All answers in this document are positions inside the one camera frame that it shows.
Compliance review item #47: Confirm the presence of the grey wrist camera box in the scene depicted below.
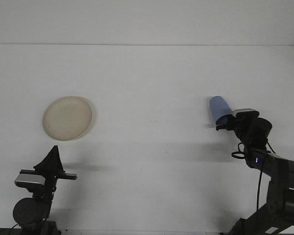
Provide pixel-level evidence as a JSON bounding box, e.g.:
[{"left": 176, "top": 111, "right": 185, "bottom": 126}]
[
  {"left": 232, "top": 108, "right": 260, "bottom": 119},
  {"left": 14, "top": 173, "right": 46, "bottom": 188}
]

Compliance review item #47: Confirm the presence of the pale round plate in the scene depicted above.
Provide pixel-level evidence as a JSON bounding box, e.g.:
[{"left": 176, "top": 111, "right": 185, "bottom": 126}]
[{"left": 42, "top": 96, "right": 97, "bottom": 141}]

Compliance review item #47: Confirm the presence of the pale blue cup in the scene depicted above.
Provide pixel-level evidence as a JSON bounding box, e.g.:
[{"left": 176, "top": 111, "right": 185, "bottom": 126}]
[{"left": 209, "top": 95, "right": 233, "bottom": 124}]

